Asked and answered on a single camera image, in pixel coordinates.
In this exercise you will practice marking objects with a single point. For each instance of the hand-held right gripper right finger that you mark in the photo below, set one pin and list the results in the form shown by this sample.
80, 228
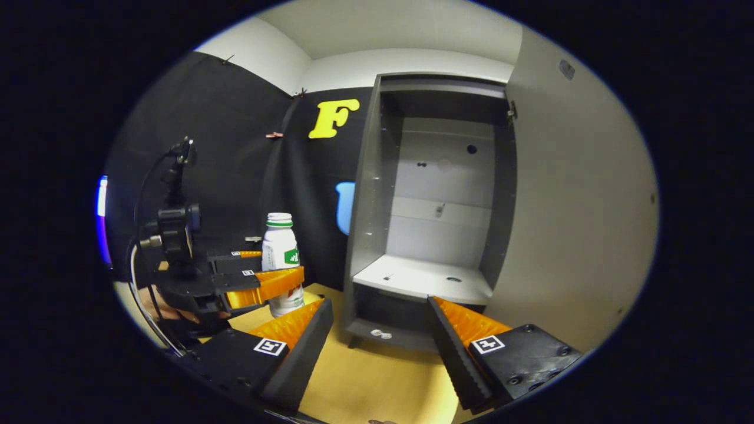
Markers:
453, 359

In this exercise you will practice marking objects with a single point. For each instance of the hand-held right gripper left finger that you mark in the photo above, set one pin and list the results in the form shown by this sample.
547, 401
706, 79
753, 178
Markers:
303, 359

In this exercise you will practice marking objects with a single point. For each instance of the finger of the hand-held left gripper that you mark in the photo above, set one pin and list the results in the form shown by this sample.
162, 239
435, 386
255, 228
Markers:
227, 264
235, 281

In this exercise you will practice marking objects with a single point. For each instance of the grey cabinet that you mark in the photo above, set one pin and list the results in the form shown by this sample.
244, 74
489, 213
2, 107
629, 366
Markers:
424, 277

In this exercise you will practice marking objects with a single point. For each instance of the grey cabinet door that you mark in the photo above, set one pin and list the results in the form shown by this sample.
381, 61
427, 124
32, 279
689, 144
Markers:
577, 206

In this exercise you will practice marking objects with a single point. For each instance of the black backdrop cloth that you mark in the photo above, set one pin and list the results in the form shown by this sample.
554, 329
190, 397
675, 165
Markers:
230, 147

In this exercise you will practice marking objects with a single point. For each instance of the copper clip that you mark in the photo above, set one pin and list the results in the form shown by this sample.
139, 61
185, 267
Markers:
274, 135

